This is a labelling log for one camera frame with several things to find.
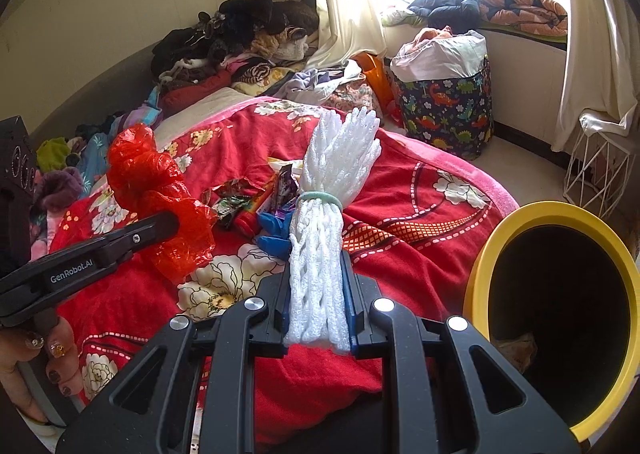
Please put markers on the red floral blanket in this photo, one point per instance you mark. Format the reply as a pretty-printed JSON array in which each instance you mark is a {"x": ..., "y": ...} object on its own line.
[{"x": 400, "y": 234}]

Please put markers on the blue plastic scrap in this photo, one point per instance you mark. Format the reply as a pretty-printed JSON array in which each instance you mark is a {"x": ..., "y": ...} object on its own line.
[{"x": 272, "y": 239}]

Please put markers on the dinosaur print fabric basket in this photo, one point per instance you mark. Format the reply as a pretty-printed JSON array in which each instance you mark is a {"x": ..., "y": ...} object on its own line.
[{"x": 440, "y": 113}]

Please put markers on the orange bag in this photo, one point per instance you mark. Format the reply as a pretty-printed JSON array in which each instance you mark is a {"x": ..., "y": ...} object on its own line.
[{"x": 377, "y": 78}]

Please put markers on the red plastic bag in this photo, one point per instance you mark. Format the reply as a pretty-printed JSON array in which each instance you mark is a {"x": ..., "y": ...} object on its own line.
[{"x": 145, "y": 168}]

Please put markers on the white foam net sleeve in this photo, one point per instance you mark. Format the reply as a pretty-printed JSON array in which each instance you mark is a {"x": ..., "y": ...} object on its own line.
[{"x": 320, "y": 244}]

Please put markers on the pile of dark clothes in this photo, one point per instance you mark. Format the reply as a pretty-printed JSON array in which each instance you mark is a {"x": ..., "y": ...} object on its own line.
[{"x": 235, "y": 28}]

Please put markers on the pink floral cloth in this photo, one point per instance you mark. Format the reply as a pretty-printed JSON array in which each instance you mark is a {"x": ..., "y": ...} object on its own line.
[{"x": 355, "y": 96}]

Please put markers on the cream mattress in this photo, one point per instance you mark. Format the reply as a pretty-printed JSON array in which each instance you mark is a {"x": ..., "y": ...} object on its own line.
[{"x": 200, "y": 113}]

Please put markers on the colourful clothes heap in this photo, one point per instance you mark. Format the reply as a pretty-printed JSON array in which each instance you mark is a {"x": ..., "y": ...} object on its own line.
[{"x": 55, "y": 153}]

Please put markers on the green snack wrapper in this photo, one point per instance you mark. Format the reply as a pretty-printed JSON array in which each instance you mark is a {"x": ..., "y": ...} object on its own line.
[{"x": 227, "y": 209}]

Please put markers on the dark clothing heap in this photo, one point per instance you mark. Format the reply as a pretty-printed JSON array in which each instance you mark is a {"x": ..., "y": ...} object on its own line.
[{"x": 445, "y": 3}]

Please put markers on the orange patterned quilt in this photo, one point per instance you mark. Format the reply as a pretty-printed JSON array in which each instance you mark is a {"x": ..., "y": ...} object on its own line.
[{"x": 525, "y": 8}]

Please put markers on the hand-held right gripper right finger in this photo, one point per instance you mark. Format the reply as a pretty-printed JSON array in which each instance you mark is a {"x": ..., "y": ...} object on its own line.
[{"x": 351, "y": 306}]

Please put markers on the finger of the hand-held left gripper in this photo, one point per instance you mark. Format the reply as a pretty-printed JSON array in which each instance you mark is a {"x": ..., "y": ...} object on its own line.
[{"x": 145, "y": 234}]

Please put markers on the cream curtain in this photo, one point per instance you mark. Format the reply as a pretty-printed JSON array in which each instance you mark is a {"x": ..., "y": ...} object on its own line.
[
  {"x": 345, "y": 8},
  {"x": 595, "y": 33}
]

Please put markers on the crumpled paper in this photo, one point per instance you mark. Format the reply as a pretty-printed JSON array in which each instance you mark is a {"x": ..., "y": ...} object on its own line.
[{"x": 515, "y": 351}]

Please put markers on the brown chocolate bar wrapper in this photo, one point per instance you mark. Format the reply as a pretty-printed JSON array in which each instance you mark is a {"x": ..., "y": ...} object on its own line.
[{"x": 286, "y": 186}]

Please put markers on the white plastic bag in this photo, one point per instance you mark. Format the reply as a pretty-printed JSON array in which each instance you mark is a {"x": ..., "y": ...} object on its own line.
[{"x": 440, "y": 58}]

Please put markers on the white lavender cloth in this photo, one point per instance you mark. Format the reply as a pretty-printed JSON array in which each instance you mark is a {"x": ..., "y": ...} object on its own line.
[{"x": 310, "y": 83}]

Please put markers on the yellow trash bin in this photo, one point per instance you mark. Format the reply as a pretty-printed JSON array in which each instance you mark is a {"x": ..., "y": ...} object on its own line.
[{"x": 480, "y": 274}]

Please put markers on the person's left hand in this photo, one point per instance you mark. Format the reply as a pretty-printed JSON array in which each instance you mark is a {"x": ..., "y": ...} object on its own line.
[{"x": 57, "y": 354}]

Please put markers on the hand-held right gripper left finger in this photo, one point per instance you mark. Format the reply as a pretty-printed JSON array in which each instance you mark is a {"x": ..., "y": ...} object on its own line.
[{"x": 277, "y": 314}]

